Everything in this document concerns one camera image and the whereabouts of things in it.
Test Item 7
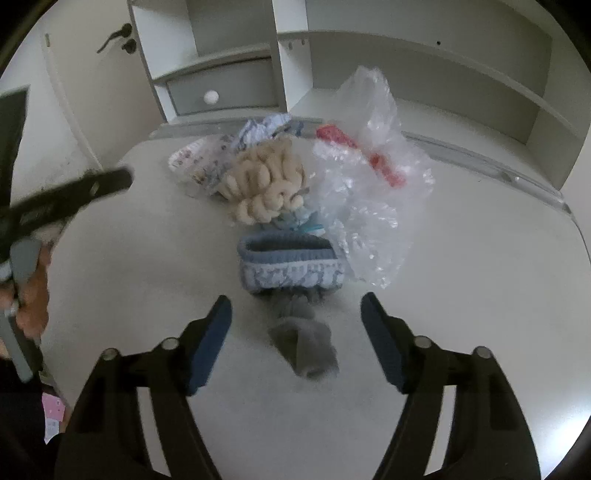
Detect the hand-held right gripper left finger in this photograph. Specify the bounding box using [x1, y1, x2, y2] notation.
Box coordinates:
[54, 294, 233, 480]

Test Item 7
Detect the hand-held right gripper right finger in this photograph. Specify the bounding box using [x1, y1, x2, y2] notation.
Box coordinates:
[360, 292, 542, 480]

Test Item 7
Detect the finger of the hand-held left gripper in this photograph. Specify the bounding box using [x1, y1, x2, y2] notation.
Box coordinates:
[0, 167, 134, 250]

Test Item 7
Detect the grey sock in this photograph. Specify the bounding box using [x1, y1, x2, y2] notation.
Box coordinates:
[268, 293, 340, 379]

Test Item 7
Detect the person's left hand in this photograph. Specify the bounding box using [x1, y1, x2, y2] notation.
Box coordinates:
[0, 244, 52, 344]

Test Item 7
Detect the white door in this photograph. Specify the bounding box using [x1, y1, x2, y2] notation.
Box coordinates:
[0, 0, 162, 195]

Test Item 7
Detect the white printed wrapper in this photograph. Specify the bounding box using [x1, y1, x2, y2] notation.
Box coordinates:
[168, 136, 236, 197]

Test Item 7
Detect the clear plastic bag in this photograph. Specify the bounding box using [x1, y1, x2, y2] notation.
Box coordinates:
[311, 66, 435, 291]

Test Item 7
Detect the pink paper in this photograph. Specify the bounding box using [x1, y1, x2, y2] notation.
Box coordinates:
[41, 392, 68, 444]

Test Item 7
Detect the beige knitted yarn piece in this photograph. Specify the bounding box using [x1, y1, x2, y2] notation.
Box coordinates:
[222, 138, 308, 225]

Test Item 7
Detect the crumpled blue white paper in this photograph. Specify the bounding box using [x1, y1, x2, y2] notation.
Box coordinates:
[231, 114, 305, 153]

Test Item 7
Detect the grey drawer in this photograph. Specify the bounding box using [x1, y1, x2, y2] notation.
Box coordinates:
[165, 58, 280, 117]

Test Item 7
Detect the small red yellow box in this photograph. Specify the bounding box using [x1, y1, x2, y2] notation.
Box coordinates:
[316, 124, 407, 188]

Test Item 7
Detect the white grey desk hutch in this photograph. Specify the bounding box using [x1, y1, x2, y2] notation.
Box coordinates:
[127, 0, 580, 190]

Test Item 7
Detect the black door handle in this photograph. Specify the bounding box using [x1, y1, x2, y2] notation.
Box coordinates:
[97, 23, 132, 54]

